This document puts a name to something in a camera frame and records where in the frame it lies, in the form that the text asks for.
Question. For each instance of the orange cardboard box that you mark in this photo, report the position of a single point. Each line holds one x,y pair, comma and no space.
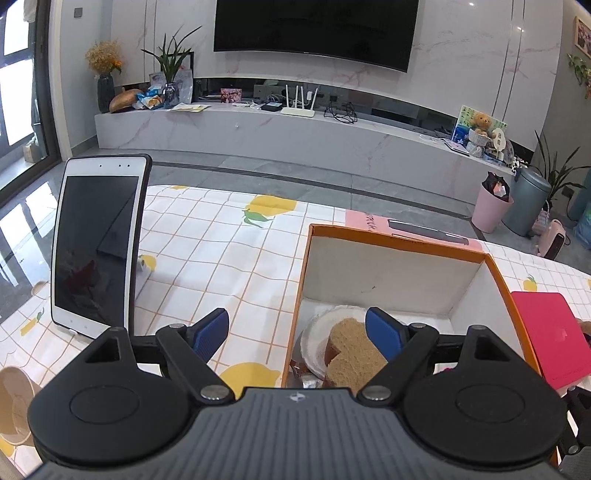
446,286

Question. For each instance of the potted plant by bin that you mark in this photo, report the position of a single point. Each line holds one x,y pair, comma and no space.
558,172

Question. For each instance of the dried yellow flowers vase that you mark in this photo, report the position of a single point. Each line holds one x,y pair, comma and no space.
103,58

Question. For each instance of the red Wonderlab box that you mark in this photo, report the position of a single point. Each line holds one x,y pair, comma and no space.
559,344

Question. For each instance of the green plant in vase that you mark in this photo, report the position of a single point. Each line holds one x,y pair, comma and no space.
170,56

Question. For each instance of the round bread loaf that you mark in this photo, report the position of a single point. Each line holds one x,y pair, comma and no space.
123,100

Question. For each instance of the white round towel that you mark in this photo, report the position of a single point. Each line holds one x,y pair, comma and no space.
313,329

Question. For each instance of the framed wall picture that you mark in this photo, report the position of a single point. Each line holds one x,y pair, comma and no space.
582,36

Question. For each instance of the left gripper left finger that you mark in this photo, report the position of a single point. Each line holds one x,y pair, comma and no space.
186,352

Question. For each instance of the white wifi router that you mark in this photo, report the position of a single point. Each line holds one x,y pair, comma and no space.
303,104

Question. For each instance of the white marble TV bench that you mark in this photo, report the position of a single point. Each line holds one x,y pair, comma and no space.
365,148

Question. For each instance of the grey pedal bin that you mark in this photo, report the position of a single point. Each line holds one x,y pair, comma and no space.
529,194

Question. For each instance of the pink waste basket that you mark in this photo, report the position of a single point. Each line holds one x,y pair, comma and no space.
493,202

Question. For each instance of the white tablet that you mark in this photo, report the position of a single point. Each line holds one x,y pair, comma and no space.
96,242

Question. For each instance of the pink small heater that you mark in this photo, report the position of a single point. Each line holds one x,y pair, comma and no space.
552,240

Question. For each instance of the brown bread-shaped sponge toy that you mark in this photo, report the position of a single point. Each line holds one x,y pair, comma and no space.
351,359

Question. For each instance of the black television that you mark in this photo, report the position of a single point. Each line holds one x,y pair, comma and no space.
379,32

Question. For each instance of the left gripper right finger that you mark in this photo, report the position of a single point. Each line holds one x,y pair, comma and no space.
407,350

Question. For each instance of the teddy bear bouquet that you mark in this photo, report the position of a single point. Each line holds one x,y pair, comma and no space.
483,136

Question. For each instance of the white checked lemon tablecloth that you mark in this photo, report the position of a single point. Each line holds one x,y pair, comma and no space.
201,249

